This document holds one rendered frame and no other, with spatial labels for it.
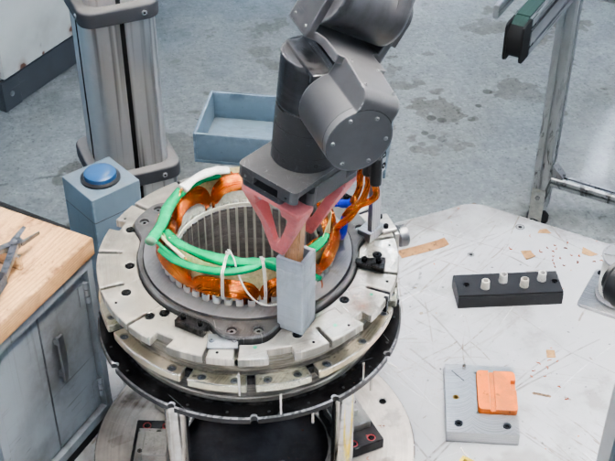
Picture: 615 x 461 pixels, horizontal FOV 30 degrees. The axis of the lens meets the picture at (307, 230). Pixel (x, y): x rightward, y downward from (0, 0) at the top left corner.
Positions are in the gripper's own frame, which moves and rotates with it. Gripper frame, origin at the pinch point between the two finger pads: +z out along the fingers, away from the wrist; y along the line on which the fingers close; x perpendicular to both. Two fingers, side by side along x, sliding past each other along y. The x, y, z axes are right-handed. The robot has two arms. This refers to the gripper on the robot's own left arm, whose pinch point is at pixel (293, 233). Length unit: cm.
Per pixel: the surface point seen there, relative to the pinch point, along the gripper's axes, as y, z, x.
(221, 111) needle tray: 33, 19, 37
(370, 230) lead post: 15.8, 9.4, 1.0
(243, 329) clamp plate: -3.8, 11.0, 1.9
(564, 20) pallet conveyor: 167, 59, 45
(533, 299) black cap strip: 52, 39, -6
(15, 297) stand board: -11.9, 17.2, 26.2
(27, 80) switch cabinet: 129, 128, 194
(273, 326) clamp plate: -1.7, 10.8, -0.1
